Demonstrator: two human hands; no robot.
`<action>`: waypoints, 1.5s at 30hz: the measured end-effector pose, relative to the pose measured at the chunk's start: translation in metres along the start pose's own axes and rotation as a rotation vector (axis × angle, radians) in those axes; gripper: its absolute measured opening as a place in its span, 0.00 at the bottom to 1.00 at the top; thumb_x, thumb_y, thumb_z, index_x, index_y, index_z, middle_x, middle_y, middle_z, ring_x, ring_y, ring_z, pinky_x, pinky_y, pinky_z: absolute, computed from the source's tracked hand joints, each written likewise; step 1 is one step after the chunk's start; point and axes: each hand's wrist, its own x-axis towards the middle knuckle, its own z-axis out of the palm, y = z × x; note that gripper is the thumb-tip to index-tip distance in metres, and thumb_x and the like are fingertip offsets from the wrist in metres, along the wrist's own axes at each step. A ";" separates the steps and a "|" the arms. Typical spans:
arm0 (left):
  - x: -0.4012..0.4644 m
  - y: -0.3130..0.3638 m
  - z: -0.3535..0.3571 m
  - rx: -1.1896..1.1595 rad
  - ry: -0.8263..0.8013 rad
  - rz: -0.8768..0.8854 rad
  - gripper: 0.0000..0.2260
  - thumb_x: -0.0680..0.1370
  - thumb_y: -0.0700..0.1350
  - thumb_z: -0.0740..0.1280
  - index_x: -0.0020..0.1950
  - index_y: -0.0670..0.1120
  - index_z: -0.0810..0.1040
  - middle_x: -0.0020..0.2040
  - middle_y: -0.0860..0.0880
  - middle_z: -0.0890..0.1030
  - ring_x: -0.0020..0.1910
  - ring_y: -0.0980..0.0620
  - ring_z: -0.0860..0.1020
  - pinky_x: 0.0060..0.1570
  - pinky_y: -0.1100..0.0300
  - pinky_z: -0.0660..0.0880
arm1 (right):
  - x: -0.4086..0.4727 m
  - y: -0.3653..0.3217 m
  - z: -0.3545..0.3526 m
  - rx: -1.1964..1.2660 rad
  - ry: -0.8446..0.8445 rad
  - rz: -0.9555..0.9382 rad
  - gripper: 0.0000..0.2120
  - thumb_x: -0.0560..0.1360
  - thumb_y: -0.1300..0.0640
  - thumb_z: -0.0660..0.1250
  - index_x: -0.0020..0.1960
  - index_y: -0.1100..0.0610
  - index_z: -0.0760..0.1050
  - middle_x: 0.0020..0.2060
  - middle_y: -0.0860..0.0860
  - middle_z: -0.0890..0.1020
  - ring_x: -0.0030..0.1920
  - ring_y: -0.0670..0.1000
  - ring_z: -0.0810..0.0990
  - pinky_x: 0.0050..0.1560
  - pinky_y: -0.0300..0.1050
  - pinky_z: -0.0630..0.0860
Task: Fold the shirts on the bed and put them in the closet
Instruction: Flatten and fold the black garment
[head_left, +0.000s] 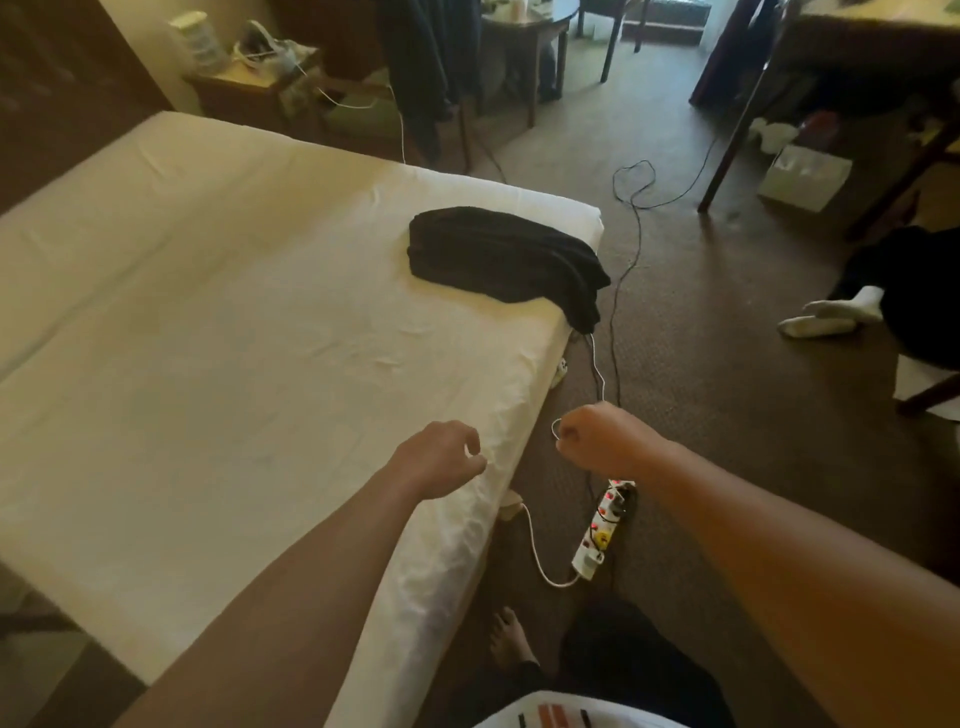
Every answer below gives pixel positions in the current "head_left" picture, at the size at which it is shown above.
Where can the person's left hand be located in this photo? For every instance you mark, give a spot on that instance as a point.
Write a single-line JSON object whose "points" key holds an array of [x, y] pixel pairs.
{"points": [[435, 459]]}

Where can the person's right hand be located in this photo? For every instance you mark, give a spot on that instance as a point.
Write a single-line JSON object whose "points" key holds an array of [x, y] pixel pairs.
{"points": [[603, 440]]}

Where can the black t-shirt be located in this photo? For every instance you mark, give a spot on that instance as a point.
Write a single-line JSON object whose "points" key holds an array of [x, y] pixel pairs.
{"points": [[503, 248]]}

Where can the person's right forearm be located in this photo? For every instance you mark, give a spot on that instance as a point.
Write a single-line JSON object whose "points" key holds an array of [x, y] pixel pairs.
{"points": [[818, 585]]}

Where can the person's left forearm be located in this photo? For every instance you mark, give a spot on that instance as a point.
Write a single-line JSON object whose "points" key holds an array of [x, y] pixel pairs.
{"points": [[278, 615]]}

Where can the person's left leg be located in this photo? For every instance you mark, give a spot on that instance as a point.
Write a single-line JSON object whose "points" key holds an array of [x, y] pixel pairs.
{"points": [[510, 645]]}

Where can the person's leg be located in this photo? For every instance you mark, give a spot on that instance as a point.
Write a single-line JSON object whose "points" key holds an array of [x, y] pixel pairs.
{"points": [[510, 645], [645, 660]]}

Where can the person's right leg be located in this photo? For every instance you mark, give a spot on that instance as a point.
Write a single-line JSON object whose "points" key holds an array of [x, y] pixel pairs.
{"points": [[645, 660]]}

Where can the person's white printed shirt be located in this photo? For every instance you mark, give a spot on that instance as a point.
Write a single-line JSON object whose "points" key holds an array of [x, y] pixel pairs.
{"points": [[578, 711]]}

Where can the white power strip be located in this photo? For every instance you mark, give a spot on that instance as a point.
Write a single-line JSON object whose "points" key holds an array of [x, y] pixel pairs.
{"points": [[603, 528]]}

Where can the white bed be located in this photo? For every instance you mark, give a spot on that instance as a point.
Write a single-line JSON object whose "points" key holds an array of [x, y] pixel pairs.
{"points": [[225, 345]]}

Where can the green wooden armchair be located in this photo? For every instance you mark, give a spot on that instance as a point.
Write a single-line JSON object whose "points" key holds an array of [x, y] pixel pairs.
{"points": [[368, 105]]}

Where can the black garment on chair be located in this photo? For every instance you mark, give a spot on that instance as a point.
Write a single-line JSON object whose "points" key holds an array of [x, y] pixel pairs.
{"points": [[428, 53]]}

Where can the small round wooden table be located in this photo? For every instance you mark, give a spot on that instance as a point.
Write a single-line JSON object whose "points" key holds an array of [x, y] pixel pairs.
{"points": [[525, 38]]}

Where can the wooden nightstand with phone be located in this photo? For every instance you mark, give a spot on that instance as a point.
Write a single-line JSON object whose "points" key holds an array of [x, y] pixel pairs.
{"points": [[255, 87]]}

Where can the white cups stack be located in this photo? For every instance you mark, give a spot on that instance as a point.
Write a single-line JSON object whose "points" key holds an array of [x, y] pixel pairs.
{"points": [[195, 38]]}

